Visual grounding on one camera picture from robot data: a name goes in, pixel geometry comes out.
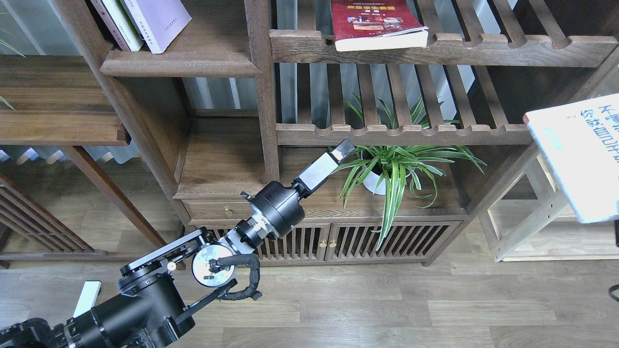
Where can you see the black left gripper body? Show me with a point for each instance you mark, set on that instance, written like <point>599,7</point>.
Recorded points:
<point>277,209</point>

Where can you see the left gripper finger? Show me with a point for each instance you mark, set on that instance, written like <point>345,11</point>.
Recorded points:
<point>342,151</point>

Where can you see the pale purple book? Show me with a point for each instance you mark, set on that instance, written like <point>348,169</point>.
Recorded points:
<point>159,21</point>

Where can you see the white book with blue text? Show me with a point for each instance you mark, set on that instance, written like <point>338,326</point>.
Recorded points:
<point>581,143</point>

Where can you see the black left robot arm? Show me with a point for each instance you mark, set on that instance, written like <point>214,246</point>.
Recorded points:
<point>148,312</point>

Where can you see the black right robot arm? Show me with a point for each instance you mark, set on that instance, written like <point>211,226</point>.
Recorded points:
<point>613,289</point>

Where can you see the white plant pot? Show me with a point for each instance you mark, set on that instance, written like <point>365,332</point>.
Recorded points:
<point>376,184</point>

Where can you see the green spider plant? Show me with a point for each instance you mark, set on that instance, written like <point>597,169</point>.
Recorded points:
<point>409,166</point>

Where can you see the red book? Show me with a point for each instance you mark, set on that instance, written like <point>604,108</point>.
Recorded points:
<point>360,25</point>

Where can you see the dark wooden bookshelf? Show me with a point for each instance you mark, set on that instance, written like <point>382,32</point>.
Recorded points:
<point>234,104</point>

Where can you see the light wooden rack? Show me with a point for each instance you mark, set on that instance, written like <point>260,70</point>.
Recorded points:
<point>530,219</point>

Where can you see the white spine book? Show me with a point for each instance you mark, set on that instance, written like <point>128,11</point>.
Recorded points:
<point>120,26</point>

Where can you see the green leaves at left edge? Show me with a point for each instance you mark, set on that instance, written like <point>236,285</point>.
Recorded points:
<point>14,50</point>

